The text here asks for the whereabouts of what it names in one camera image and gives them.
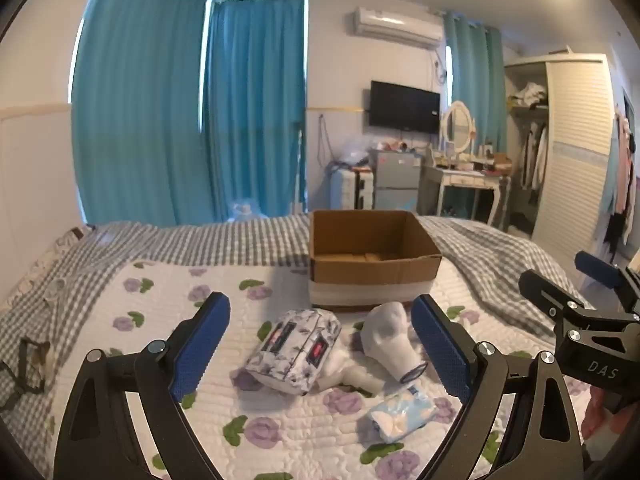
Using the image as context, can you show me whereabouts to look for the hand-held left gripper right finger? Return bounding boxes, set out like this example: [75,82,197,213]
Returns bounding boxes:
[411,294,585,480]

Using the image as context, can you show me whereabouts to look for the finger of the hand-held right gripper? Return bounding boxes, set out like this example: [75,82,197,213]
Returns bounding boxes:
[574,251,640,313]
[518,269,596,333]

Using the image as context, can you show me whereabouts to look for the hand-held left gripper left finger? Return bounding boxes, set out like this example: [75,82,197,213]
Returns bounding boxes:
[54,291,232,480]

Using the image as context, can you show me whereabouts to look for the blue tissue packet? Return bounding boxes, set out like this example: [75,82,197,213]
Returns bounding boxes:
[366,386,437,443]

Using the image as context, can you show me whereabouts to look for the floral tissue pack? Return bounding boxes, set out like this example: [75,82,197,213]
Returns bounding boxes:
[245,308,343,395]

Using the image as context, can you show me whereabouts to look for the brown cardboard box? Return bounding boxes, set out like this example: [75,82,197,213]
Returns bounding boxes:
[307,209,443,313]

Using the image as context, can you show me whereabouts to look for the person's right hand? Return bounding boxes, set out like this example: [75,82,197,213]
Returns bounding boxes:
[581,385,623,443]

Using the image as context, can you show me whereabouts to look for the white wardrobe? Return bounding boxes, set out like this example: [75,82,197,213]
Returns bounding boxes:
[504,52,617,261]

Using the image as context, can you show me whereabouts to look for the white floral quilt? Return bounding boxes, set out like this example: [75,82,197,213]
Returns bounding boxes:
[47,259,591,480]

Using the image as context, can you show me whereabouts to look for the hanging wardrobe clothes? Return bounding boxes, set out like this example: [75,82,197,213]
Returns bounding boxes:
[520,122,550,191]

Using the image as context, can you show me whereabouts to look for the large water bottle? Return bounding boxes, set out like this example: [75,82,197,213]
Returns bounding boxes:
[231,200,268,223]

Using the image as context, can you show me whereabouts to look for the white dressing table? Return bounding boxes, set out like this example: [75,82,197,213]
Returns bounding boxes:
[417,162,511,228]

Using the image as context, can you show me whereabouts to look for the grey mini fridge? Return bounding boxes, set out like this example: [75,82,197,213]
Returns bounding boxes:
[369,149,423,211]

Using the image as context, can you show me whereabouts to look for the folded clothes on shelf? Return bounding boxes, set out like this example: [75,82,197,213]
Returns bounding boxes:
[507,82,548,108]

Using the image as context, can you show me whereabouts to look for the white oval mirror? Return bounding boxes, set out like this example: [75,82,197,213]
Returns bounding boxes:
[440,100,477,157]

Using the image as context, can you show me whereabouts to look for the white suitcase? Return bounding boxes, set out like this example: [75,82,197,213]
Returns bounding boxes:
[330,167,376,211]

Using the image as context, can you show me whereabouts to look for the white mop pole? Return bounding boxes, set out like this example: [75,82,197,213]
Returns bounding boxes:
[295,120,307,216]

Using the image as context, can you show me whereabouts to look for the light teal curtain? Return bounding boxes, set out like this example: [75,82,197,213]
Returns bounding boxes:
[442,10,506,161]

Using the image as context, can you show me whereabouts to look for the clear plastic bag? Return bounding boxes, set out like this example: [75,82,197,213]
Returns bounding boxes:
[340,136,373,167]

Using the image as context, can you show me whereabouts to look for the narrow teal curtain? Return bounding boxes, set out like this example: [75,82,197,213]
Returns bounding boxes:
[202,0,307,223]

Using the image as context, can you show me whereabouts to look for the wide teal curtain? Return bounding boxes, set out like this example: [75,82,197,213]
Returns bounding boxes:
[71,0,208,226]

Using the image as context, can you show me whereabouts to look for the white air conditioner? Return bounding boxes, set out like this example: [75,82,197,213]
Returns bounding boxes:
[352,6,445,51]

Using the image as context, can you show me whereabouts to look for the clothes hanging on wall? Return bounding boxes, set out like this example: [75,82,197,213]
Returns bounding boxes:
[600,105,640,261]

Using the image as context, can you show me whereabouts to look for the dark strap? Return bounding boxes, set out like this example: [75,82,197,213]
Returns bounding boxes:
[0,337,53,411]

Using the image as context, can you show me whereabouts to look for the black wall television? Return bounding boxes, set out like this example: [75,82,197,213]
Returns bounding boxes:
[369,80,442,136]

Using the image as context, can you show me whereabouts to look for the hanging wall cable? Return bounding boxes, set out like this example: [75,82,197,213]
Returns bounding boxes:
[317,114,333,168]

